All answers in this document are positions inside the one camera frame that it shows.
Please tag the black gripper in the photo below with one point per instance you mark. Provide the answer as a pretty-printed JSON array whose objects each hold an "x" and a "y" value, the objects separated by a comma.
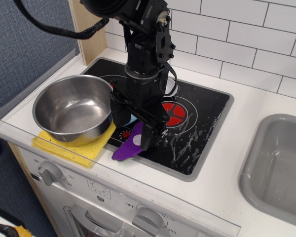
[{"x": 143, "y": 99}]

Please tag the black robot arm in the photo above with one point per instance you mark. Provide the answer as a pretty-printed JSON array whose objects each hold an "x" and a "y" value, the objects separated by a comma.
[{"x": 149, "y": 47}]

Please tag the stainless steel bowl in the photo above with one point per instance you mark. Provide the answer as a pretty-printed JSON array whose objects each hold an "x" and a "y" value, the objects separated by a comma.
[{"x": 75, "y": 110}]

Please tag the black cooktop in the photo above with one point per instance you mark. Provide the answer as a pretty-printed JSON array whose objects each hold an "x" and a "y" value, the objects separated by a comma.
[{"x": 196, "y": 116}]

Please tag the purple toy eggplant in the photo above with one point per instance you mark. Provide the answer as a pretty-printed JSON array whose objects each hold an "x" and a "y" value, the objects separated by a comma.
[{"x": 132, "y": 146}]

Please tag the yellow sponge cloth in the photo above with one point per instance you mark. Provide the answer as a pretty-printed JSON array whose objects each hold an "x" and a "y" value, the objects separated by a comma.
[{"x": 83, "y": 155}]

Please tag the grey right oven knob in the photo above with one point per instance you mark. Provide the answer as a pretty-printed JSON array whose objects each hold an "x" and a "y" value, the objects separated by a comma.
[{"x": 148, "y": 220}]

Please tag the grey oven knob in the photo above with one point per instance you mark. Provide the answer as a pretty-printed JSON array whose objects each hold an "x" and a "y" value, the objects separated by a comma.
[
  {"x": 148, "y": 220},
  {"x": 49, "y": 173}
]

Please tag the grey left oven knob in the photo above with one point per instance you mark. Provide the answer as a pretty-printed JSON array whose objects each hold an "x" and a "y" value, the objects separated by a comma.
[{"x": 49, "y": 173}]

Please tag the white toy oven door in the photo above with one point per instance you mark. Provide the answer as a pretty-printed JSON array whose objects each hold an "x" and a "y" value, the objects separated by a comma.
[{"x": 97, "y": 223}]

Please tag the grey sink basin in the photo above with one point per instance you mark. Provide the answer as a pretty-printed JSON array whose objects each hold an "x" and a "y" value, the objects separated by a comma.
[{"x": 268, "y": 178}]

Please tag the yellow black object bottom left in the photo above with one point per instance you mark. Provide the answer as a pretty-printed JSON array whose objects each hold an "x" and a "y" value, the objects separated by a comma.
[{"x": 17, "y": 231}]

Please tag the wooden side post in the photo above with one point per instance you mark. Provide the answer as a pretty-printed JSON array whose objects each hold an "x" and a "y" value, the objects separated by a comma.
[{"x": 83, "y": 19}]

